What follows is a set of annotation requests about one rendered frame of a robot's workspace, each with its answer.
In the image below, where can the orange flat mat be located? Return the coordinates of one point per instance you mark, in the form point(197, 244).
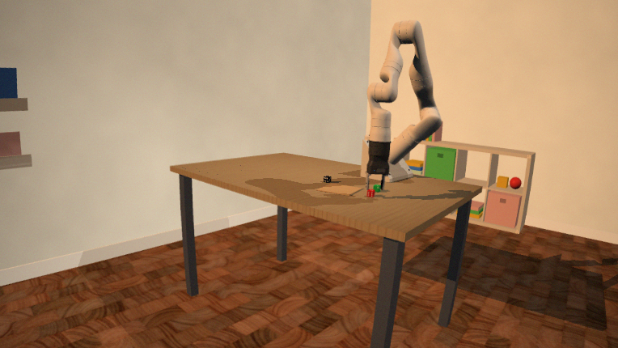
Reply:
point(339, 189)

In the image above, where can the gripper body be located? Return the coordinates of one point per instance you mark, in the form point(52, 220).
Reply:
point(379, 150)

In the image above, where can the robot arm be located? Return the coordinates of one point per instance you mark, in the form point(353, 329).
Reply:
point(405, 32)

